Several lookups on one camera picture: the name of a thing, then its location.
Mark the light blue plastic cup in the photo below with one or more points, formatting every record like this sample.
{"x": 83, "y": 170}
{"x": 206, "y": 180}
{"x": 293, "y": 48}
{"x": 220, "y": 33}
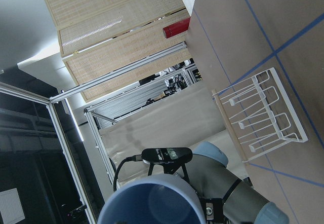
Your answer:
{"x": 161, "y": 198}

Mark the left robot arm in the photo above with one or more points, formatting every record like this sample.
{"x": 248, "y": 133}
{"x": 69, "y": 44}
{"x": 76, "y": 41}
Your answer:
{"x": 208, "y": 175}

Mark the red cylinder tube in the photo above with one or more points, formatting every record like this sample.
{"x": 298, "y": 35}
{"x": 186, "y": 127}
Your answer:
{"x": 176, "y": 28}

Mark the woven bamboo folding screen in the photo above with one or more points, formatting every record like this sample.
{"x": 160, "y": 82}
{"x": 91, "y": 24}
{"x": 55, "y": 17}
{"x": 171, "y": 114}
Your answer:
{"x": 97, "y": 37}

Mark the aluminium frame post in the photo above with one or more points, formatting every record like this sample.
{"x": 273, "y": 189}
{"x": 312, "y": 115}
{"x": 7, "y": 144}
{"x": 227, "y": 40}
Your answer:
{"x": 117, "y": 72}

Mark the white wire cup rack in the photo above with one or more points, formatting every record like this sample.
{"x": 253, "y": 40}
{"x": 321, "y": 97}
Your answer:
{"x": 259, "y": 115}

